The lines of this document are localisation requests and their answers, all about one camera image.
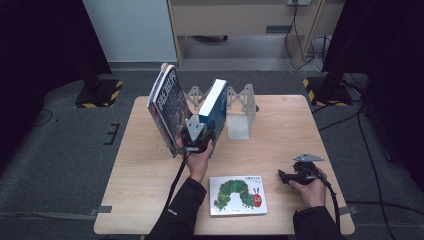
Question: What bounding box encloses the short black floor cable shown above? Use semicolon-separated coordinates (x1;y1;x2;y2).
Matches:
316;106;366;132

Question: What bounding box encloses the person's right hand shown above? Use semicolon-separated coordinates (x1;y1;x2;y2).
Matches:
288;168;329;209

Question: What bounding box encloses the long grey floor strip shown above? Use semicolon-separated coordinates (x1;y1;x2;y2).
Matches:
0;210;98;222

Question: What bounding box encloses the hand-held gripper black cable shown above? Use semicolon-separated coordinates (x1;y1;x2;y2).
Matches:
311;169;342;232
163;151;193;212

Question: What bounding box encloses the right hand-held gripper black cable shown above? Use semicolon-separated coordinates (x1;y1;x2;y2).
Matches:
311;169;342;232

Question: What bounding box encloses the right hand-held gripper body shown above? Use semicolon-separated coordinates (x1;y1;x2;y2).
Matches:
291;152;326;186

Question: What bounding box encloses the long black floor cable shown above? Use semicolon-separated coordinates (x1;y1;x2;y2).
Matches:
356;106;390;240

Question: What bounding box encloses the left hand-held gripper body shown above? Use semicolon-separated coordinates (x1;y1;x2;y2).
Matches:
179;119;217;155

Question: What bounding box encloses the white cable bundle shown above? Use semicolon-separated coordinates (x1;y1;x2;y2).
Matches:
309;35;332;74

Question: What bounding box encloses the left hand-held gripper black cable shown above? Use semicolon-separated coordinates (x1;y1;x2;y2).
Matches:
163;151;193;212

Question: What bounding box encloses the person's left hand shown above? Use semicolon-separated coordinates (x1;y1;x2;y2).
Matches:
182;139;215;184

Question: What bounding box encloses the thin black floor cable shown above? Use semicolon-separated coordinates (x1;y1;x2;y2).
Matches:
33;108;55;128

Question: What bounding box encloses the black hanging cable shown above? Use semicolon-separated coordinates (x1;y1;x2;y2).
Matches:
284;4;316;71

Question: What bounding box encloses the white caterpillar picture book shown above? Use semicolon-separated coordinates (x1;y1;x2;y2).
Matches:
208;175;269;218

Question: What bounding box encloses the black curtain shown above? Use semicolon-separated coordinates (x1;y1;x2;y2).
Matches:
0;0;113;176
321;0;424;183

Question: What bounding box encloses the grey metal extendable book rack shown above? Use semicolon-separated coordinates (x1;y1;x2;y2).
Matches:
184;83;258;141

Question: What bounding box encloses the grey tape strip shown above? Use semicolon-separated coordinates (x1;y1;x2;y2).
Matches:
339;205;358;217
89;205;113;217

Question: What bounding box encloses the thick blue book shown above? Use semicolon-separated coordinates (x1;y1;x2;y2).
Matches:
197;78;230;150

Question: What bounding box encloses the white cabinet panel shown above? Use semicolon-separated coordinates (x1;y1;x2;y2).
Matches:
81;0;178;64

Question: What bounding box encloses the striped black stand base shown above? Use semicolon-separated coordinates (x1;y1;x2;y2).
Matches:
302;76;354;108
73;78;125;109

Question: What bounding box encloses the dark cover magazine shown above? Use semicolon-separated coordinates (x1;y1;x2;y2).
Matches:
148;65;195;158

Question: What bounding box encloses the light wooden desk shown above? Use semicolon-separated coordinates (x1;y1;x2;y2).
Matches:
166;0;346;70

